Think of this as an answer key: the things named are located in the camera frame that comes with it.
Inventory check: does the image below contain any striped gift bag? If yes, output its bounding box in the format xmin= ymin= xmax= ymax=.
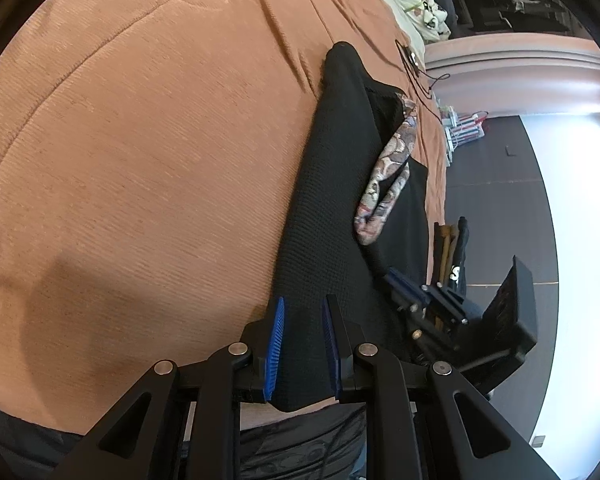
xmin=449 ymin=109 xmax=489 ymax=150

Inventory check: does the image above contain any pink curtain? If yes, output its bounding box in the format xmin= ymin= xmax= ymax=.
xmin=424 ymin=32 xmax=600 ymax=119

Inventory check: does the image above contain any black cable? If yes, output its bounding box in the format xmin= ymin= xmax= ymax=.
xmin=394 ymin=39 xmax=452 ymax=112

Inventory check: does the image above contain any brown blanket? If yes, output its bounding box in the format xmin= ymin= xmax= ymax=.
xmin=0 ymin=0 xmax=449 ymax=442

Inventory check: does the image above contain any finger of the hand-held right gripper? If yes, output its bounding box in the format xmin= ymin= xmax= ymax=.
xmin=384 ymin=267 xmax=434 ymax=314
xmin=421 ymin=282 xmax=469 ymax=326

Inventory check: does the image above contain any black and white plush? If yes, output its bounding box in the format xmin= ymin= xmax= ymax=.
xmin=409 ymin=0 xmax=454 ymax=43

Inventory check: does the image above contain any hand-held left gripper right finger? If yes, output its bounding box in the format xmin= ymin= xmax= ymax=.
xmin=321 ymin=294 xmax=563 ymax=480

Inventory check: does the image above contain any black shirt with patterned trim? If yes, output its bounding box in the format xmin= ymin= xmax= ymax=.
xmin=271 ymin=41 xmax=429 ymax=413

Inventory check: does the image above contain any person's dark clothing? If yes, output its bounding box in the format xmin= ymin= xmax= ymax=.
xmin=0 ymin=399 xmax=369 ymax=480

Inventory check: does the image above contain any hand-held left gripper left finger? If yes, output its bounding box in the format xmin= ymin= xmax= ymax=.
xmin=47 ymin=296 xmax=287 ymax=480

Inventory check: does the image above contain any black printed t-shirt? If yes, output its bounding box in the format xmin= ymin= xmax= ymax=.
xmin=449 ymin=216 xmax=475 ymax=297

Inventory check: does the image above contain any tan folded garment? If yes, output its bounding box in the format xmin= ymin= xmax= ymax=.
xmin=432 ymin=221 xmax=456 ymax=282

